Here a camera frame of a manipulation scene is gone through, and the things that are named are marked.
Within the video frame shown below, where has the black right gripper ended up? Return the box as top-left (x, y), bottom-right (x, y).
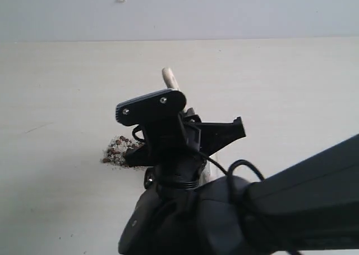
top-left (124, 114), bottom-right (246, 190)

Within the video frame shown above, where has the white paint brush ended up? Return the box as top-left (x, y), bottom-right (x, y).
top-left (162, 67), bottom-right (222, 185)

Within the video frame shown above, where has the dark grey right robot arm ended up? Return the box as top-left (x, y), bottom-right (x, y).
top-left (118, 113), bottom-right (358, 254)

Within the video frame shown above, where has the pile of grains and pellets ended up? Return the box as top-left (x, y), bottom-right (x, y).
top-left (100, 135), bottom-right (142, 169)

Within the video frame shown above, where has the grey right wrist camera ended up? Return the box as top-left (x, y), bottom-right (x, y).
top-left (115, 88), bottom-right (187, 126)

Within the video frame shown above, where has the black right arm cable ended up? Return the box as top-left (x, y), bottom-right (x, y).
top-left (130, 125), bottom-right (270, 255)

